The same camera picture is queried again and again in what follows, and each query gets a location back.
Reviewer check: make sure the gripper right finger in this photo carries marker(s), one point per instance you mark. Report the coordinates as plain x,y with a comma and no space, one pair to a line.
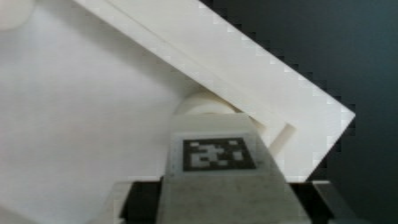
323,203

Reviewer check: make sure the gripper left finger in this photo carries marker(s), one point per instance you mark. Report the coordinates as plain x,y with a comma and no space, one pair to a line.
131,203

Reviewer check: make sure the white table leg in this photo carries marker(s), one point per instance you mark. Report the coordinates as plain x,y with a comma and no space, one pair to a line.
222,186

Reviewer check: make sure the white square tabletop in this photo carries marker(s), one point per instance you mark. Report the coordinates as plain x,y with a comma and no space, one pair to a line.
105,60

